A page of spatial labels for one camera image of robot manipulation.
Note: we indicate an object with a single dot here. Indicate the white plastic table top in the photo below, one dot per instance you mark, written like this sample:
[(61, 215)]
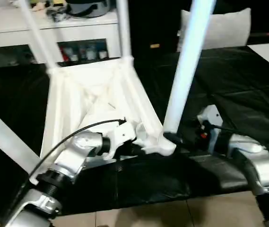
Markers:
[(91, 90)]

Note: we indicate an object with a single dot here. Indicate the white plastic table leg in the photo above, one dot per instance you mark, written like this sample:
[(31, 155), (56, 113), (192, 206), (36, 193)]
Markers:
[(6, 137), (124, 28), (37, 33), (188, 61)]

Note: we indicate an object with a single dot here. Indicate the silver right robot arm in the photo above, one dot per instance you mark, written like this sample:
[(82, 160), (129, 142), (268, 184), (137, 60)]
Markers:
[(257, 161)]

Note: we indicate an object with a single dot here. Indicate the black work mat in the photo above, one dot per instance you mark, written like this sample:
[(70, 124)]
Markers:
[(238, 94)]

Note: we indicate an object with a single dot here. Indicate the small yellow tag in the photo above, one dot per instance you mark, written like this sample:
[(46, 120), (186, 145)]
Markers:
[(155, 46)]

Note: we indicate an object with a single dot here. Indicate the grey pillow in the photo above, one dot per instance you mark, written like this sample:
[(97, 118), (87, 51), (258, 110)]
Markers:
[(224, 28)]

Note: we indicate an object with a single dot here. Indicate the grey black bag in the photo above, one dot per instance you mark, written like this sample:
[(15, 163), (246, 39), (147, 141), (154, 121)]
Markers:
[(80, 6)]

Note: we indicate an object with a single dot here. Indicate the white cabinet with glass doors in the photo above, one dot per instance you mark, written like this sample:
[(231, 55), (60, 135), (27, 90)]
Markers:
[(11, 30)]

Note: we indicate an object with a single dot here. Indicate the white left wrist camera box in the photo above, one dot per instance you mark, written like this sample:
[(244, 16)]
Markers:
[(122, 135)]

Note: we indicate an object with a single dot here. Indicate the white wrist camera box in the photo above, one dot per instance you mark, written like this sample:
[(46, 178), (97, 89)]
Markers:
[(122, 135), (210, 120)]

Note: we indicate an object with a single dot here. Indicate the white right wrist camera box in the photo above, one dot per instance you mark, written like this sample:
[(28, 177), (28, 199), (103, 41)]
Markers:
[(210, 120)]

